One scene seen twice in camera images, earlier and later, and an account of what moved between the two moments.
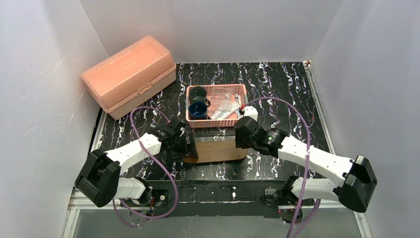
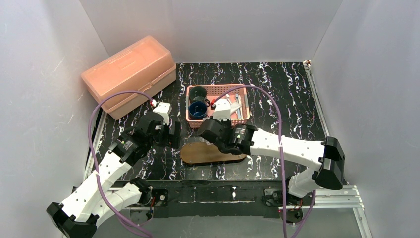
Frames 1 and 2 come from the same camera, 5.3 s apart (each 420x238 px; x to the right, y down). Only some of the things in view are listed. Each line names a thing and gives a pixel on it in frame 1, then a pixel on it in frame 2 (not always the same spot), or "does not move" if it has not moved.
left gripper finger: x=190 y=143 to x=175 y=139
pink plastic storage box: x=121 y=80 does not move
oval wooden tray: x=210 y=150 does not move
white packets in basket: x=237 y=101 does not move
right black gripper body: x=238 y=137 to x=207 y=132
